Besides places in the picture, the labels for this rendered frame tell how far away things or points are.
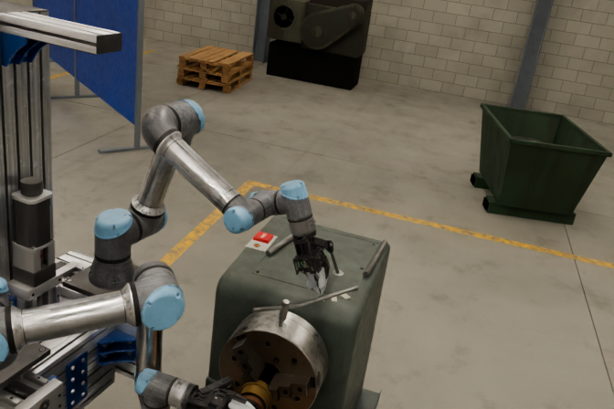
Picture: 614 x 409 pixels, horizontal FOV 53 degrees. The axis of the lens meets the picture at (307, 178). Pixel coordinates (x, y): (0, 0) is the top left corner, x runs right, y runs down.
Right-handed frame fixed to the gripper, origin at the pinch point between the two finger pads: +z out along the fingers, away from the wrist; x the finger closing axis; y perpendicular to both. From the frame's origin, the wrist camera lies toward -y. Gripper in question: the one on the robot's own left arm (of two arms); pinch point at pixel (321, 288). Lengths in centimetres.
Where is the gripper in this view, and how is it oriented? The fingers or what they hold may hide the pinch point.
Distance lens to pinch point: 192.1
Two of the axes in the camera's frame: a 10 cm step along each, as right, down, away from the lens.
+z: 2.3, 9.4, 2.5
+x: 9.3, -1.3, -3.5
